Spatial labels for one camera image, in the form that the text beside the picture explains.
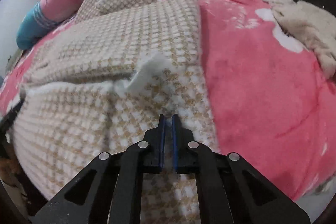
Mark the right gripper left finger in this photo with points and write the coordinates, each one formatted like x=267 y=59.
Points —
x=108 y=189

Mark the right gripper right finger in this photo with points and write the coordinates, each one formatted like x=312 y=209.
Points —
x=229 y=189

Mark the beige white checked sweater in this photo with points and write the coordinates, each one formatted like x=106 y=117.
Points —
x=101 y=83

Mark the pink floral bed sheet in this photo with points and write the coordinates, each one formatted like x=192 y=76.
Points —
x=269 y=99

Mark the white fluffy blanket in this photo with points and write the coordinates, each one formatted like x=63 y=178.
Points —
x=312 y=26

